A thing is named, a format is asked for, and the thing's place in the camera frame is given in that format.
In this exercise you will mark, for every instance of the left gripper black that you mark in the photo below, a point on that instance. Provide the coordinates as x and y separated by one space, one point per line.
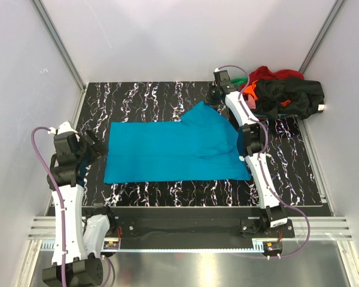
96 149

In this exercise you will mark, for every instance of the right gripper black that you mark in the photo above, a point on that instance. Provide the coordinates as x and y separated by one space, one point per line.
213 102

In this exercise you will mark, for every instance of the blue t shirt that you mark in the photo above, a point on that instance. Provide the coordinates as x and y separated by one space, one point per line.
201 146

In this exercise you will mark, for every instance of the black mesh t shirt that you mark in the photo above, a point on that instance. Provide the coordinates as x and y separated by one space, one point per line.
292 96

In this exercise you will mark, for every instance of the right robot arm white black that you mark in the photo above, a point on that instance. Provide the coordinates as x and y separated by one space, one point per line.
252 145

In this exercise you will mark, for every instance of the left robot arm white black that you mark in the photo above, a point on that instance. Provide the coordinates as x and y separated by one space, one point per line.
78 243

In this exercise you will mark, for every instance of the green t shirt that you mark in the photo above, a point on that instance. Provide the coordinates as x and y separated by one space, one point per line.
239 81

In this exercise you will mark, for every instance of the orange t shirt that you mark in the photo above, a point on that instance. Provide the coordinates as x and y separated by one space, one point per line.
250 90

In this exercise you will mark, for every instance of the pink t shirt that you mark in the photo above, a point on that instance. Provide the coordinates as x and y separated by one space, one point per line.
250 101

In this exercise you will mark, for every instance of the red t shirt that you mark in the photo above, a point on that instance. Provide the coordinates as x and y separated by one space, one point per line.
265 73

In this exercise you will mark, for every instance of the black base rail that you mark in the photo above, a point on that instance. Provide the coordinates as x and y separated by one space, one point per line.
164 229

